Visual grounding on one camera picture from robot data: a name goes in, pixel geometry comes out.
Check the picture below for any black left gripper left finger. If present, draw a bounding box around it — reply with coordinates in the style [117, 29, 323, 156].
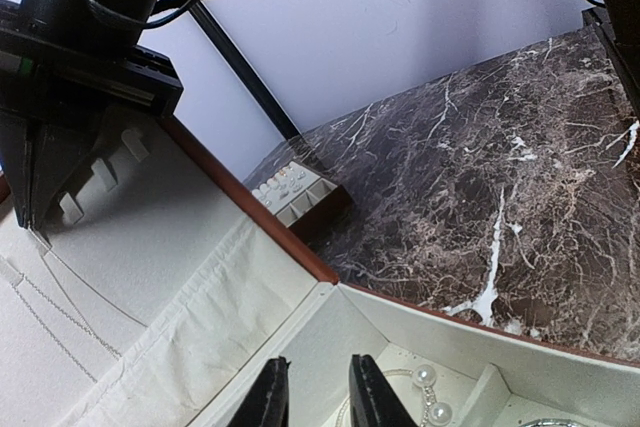
[227, 357, 290, 427]

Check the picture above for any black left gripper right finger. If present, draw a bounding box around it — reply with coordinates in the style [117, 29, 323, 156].
[348, 355, 417, 427]

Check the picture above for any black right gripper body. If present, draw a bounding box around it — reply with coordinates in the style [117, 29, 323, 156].
[1, 0, 183, 230]

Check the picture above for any red jewelry box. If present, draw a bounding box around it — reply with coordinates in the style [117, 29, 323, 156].
[1, 117, 639, 426]

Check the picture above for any thin chain hung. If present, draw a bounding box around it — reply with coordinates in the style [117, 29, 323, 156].
[1, 229, 148, 384]

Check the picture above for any red jewelry display tray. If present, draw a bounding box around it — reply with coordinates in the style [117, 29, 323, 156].
[251, 161, 353, 243]

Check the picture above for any silver bangle back right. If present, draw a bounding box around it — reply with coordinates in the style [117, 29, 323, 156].
[335, 365, 456, 427]

